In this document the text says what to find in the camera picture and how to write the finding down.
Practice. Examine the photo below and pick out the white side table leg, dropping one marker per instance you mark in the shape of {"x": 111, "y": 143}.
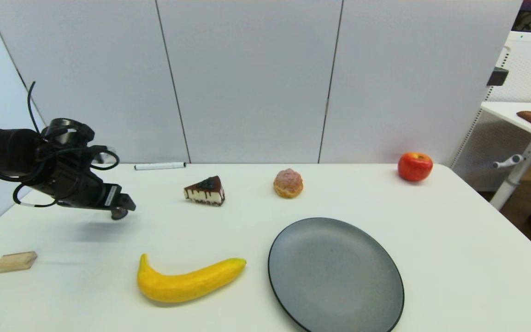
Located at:
{"x": 519, "y": 173}

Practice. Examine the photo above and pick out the red apple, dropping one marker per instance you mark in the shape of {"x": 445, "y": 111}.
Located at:
{"x": 415, "y": 167}

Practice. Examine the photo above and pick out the gray round plate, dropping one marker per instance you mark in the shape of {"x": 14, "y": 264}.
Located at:
{"x": 334, "y": 276}

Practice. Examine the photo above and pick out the pink glazed cream puff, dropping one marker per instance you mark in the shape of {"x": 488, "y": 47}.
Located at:
{"x": 288, "y": 183}

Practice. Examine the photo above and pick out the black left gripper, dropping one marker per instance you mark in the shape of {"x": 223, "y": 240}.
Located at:
{"x": 79, "y": 184}

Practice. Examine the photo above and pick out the gray coffee capsule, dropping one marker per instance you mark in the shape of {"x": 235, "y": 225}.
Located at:
{"x": 119, "y": 214}

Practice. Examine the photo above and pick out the white marker pen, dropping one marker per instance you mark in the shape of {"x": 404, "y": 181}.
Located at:
{"x": 159, "y": 166}

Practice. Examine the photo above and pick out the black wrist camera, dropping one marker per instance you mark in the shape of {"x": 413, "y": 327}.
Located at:
{"x": 65, "y": 130}

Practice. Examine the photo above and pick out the white side table top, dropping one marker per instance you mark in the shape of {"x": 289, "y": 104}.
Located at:
{"x": 510, "y": 113}

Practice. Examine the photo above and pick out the yellow banana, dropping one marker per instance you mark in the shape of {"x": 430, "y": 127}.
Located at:
{"x": 187, "y": 283}

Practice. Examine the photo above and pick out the small wooden block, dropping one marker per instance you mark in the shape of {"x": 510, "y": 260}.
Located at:
{"x": 15, "y": 261}

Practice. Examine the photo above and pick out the black panel clamp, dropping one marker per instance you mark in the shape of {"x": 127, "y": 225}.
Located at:
{"x": 497, "y": 77}

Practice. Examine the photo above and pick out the chocolate cake slice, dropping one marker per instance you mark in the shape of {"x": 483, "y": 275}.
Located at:
{"x": 205, "y": 191}

